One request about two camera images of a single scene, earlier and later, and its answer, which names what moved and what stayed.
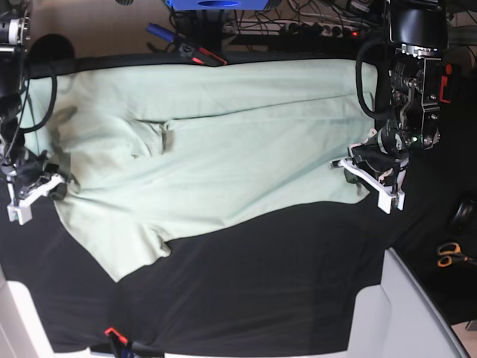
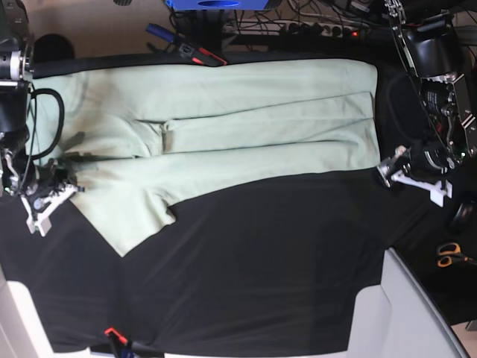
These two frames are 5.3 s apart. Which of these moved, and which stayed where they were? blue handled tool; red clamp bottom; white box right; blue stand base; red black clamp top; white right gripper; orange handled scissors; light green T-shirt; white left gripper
Moved: white left gripper; white right gripper; light green T-shirt
Stayed: blue handled tool; red black clamp top; red clamp bottom; blue stand base; white box right; orange handled scissors
